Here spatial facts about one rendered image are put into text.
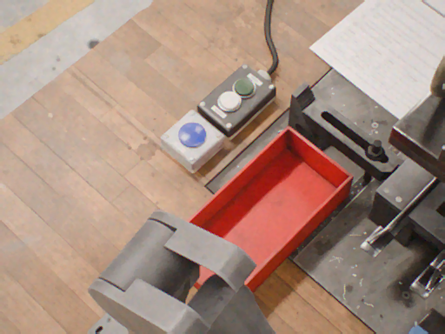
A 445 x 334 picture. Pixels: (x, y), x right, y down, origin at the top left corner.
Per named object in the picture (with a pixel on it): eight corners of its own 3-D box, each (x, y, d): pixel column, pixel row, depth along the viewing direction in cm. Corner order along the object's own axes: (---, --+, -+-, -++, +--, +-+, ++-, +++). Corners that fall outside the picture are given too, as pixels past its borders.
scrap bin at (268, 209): (165, 260, 116) (162, 243, 110) (286, 145, 124) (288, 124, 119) (228, 318, 112) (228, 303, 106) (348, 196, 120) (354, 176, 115)
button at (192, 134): (173, 140, 123) (172, 133, 121) (192, 123, 124) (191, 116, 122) (192, 156, 121) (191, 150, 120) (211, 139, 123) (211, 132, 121)
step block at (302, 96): (287, 127, 126) (290, 94, 118) (300, 115, 126) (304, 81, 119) (320, 152, 123) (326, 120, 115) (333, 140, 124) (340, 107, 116)
